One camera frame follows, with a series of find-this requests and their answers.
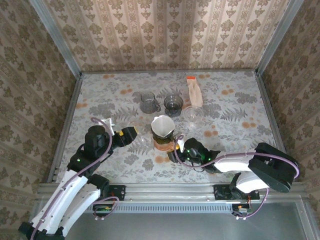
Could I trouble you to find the grey glass mug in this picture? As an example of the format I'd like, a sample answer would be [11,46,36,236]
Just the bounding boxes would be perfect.
[163,93,185,118]

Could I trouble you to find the aluminium front mounting rail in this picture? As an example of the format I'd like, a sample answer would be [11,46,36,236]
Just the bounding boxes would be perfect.
[37,183,307,203]

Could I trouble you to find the white paper coffee filter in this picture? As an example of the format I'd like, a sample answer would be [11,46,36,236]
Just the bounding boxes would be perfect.
[150,114,176,141]

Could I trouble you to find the grey glass server with handle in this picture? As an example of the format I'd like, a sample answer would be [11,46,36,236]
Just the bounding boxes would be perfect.
[138,91,162,114]

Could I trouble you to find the grey slotted cable duct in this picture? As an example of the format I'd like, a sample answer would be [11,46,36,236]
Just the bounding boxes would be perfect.
[43,202,235,214]

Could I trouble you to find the floral patterned table cover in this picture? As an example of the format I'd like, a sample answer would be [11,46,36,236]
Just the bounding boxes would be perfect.
[56,71,287,185]

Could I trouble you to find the aluminium back table rail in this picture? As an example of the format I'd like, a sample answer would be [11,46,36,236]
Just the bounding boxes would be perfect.
[81,69,258,75]

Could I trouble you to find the black left gripper wire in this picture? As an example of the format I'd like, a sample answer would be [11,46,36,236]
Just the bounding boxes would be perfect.
[75,143,86,161]

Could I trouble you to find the small control board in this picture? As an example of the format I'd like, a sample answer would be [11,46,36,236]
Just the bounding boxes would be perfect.
[231,203,252,217]
[92,203,113,218]

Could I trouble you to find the clear plastic coffee dripper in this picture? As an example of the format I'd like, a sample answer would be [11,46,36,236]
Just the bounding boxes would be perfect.
[183,105,205,130]

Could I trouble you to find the aluminium side table rail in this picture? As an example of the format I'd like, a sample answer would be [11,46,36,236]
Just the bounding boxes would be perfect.
[46,73,85,183]
[254,71,296,182]

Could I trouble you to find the dark olive coffee dripper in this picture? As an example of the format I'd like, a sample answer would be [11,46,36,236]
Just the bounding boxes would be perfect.
[151,131,185,147]

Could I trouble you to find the aluminium frame post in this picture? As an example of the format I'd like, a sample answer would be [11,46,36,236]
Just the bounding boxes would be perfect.
[254,0,305,76]
[28,0,84,79]

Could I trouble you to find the orange glass server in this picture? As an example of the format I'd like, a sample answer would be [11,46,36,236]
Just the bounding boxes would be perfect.
[152,141,176,153]

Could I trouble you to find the grey metal base panel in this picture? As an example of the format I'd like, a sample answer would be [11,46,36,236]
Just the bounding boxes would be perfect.
[23,201,316,240]

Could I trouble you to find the coffee filter pack orange tab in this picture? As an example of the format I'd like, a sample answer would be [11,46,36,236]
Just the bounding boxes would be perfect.
[186,76,204,108]

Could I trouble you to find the clear glass server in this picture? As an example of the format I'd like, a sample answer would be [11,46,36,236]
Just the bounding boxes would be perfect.
[127,120,149,145]

